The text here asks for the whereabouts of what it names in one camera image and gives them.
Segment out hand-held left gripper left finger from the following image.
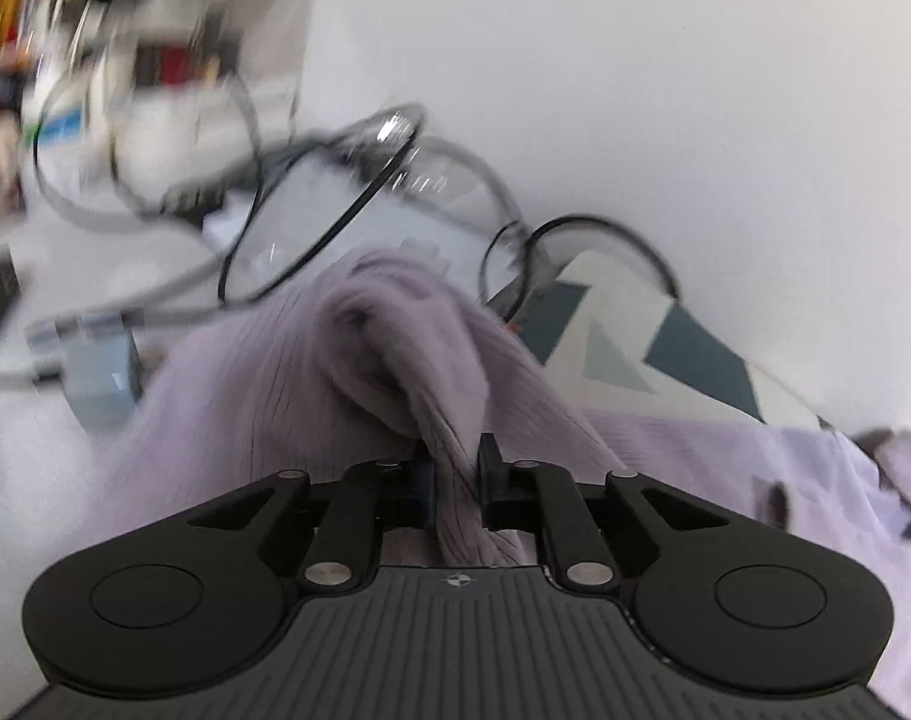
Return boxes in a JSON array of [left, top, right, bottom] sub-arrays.
[[185, 444, 436, 599]]

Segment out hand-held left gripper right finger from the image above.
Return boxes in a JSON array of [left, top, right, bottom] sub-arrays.
[[478, 433, 730, 599]]

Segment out lavender ribbed garment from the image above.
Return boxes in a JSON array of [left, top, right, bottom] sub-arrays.
[[73, 247, 911, 720]]

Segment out grey-blue power adapter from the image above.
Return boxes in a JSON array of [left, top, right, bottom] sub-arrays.
[[59, 330, 142, 432]]

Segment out clear acrylic organizer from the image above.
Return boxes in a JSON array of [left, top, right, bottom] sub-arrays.
[[80, 0, 314, 136]]

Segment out black cable loop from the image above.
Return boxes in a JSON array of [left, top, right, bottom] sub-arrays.
[[480, 215, 683, 320], [217, 103, 428, 310]]

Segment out grey cable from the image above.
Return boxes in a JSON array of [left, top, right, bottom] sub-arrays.
[[28, 131, 528, 331]]

